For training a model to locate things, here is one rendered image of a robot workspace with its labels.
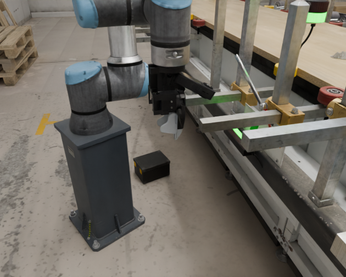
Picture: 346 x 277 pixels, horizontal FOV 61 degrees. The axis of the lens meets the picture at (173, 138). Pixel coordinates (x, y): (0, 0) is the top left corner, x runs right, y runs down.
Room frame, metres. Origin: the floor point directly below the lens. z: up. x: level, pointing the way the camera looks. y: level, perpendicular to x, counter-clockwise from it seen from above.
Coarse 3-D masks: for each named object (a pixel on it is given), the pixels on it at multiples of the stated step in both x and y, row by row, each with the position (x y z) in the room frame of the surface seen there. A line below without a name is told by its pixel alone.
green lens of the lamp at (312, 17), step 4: (308, 16) 0.80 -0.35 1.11; (312, 16) 0.80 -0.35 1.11; (316, 16) 0.79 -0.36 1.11; (320, 16) 0.79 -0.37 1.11; (324, 16) 0.80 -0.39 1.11; (308, 20) 0.80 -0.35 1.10; (312, 20) 0.79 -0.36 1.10; (316, 20) 0.79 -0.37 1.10; (320, 20) 0.79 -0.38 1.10; (324, 20) 0.80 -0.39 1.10
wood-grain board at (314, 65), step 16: (192, 0) 3.17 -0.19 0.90; (208, 0) 3.17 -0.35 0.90; (208, 16) 2.18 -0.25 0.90; (240, 16) 2.18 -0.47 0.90; (272, 16) 2.18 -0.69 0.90; (224, 32) 1.71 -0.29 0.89; (240, 32) 1.65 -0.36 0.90; (256, 32) 1.65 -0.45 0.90; (272, 32) 1.65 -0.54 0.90; (320, 32) 1.65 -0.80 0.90; (336, 32) 1.65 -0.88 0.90; (256, 48) 1.35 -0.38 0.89; (272, 48) 1.32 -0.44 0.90; (304, 48) 1.32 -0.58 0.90; (320, 48) 1.32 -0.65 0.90; (336, 48) 1.32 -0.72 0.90; (304, 64) 1.08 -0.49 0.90; (320, 64) 1.08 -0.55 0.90; (336, 64) 1.08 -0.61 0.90; (320, 80) 0.93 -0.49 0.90; (336, 80) 0.91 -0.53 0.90
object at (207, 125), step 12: (300, 108) 0.79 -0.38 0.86; (312, 108) 0.79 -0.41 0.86; (324, 108) 0.79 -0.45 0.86; (204, 120) 0.71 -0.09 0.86; (216, 120) 0.71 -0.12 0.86; (228, 120) 0.71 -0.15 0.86; (240, 120) 0.72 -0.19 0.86; (252, 120) 0.73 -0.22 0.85; (264, 120) 0.74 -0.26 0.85; (276, 120) 0.75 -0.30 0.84
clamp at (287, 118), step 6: (264, 102) 0.85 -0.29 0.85; (270, 102) 0.81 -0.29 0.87; (270, 108) 0.81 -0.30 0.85; (276, 108) 0.78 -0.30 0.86; (282, 108) 0.76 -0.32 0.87; (288, 108) 0.76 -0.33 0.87; (282, 114) 0.75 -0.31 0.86; (288, 114) 0.73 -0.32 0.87; (294, 114) 0.73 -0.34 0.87; (300, 114) 0.73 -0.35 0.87; (282, 120) 0.74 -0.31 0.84; (288, 120) 0.72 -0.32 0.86; (294, 120) 0.72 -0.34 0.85; (300, 120) 0.73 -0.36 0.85
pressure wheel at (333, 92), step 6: (324, 90) 0.81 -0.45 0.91; (330, 90) 0.82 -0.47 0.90; (336, 90) 0.80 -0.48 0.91; (342, 90) 0.81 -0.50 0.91; (318, 96) 0.82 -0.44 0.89; (324, 96) 0.79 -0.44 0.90; (330, 96) 0.78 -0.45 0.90; (336, 96) 0.77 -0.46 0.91; (342, 96) 0.77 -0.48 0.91; (324, 102) 0.79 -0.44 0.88
